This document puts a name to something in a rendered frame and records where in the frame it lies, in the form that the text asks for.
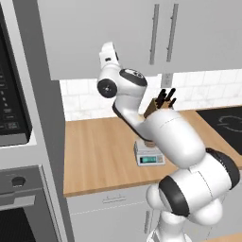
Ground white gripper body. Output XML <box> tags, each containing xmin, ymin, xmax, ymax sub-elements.
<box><xmin>99</xmin><ymin>41</ymin><xmax>119</xmax><ymax>56</ymax></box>

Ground grey tall appliance cabinet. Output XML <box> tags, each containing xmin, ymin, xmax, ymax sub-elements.
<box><xmin>0</xmin><ymin>0</ymin><xmax>76</xmax><ymax>242</ymax></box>

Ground white digital scale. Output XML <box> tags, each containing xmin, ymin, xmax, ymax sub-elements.
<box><xmin>133</xmin><ymin>140</ymin><xmax>166</xmax><ymax>167</ymax></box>

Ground wooden knife block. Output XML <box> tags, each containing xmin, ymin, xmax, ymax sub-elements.
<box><xmin>144</xmin><ymin>97</ymin><xmax>175</xmax><ymax>119</ymax></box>

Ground black microwave oven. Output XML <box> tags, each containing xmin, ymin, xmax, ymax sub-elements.
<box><xmin>0</xmin><ymin>6</ymin><xmax>33</xmax><ymax>147</ymax></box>

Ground black hob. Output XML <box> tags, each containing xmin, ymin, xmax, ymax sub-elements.
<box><xmin>195</xmin><ymin>106</ymin><xmax>242</xmax><ymax>156</ymax></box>

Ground grey drawer front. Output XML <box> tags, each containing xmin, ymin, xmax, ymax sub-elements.
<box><xmin>66</xmin><ymin>183</ymin><xmax>163</xmax><ymax>216</ymax></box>

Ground black oven knob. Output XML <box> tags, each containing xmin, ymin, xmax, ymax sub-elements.
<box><xmin>10</xmin><ymin>176</ymin><xmax>26</xmax><ymax>189</ymax></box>

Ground grey base cupboard door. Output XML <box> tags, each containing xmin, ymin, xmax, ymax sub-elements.
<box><xmin>69</xmin><ymin>201</ymin><xmax>160</xmax><ymax>242</ymax></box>

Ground steel built-in oven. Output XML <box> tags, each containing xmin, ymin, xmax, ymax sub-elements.
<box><xmin>0</xmin><ymin>164</ymin><xmax>61</xmax><ymax>242</ymax></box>

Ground grey wall cupboard door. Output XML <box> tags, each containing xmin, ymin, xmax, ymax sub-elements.
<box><xmin>37</xmin><ymin>0</ymin><xmax>164</xmax><ymax>81</ymax></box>
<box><xmin>162</xmin><ymin>0</ymin><xmax>242</xmax><ymax>75</ymax></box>

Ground long grey cupboard handle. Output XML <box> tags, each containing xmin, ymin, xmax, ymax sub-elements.
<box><xmin>148</xmin><ymin>3</ymin><xmax>161</xmax><ymax>66</ymax></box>
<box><xmin>165</xmin><ymin>3</ymin><xmax>180</xmax><ymax>63</ymax></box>

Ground grey wall socket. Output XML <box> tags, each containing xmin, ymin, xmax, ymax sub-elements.
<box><xmin>161</xmin><ymin>72</ymin><xmax>174</xmax><ymax>89</ymax></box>

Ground grey drawer handle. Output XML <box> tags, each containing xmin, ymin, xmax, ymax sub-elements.
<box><xmin>101</xmin><ymin>195</ymin><xmax>128</xmax><ymax>204</ymax></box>

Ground grey base cupboard handle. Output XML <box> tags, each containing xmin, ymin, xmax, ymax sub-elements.
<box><xmin>143</xmin><ymin>210</ymin><xmax>152</xmax><ymax>234</ymax></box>

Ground grey oven door handle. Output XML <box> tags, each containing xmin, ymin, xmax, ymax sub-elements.
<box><xmin>0</xmin><ymin>194</ymin><xmax>37</xmax><ymax>212</ymax></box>

